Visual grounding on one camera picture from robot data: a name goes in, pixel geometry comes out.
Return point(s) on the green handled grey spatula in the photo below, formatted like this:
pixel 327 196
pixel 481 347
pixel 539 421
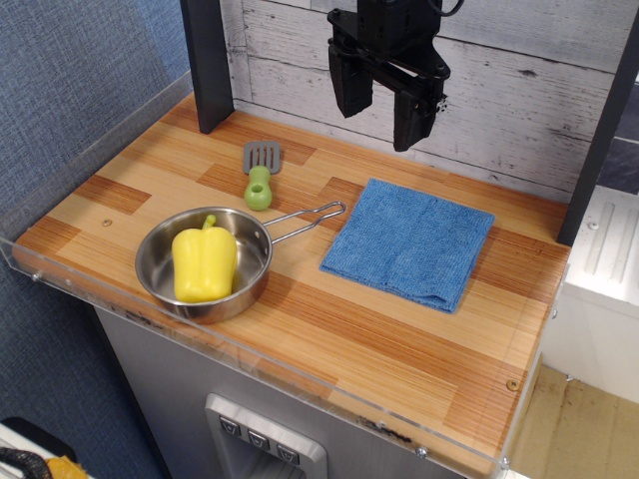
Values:
pixel 262 159

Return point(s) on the clear acrylic guard rail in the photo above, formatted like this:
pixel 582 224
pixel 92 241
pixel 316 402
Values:
pixel 387 388

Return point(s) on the black and yellow object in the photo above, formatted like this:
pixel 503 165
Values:
pixel 28 451

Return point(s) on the small steel frying pan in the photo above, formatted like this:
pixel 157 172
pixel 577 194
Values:
pixel 255 241

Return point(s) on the dark grey right post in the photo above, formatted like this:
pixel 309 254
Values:
pixel 606 128

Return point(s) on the blue folded cloth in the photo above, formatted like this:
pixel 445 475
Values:
pixel 417 246

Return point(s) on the dark grey left post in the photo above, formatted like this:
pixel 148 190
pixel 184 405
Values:
pixel 207 50

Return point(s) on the dark grey post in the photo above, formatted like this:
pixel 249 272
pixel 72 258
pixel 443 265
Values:
pixel 606 128
pixel 207 50

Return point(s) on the yellow toy bell pepper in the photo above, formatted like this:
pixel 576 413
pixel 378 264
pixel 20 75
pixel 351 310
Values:
pixel 205 262

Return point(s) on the grey dispenser button panel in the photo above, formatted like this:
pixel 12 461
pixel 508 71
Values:
pixel 255 446

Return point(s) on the white ridged side unit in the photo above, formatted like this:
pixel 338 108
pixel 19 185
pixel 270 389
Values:
pixel 592 334

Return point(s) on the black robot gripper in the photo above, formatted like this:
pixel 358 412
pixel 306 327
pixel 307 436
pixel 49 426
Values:
pixel 389 42

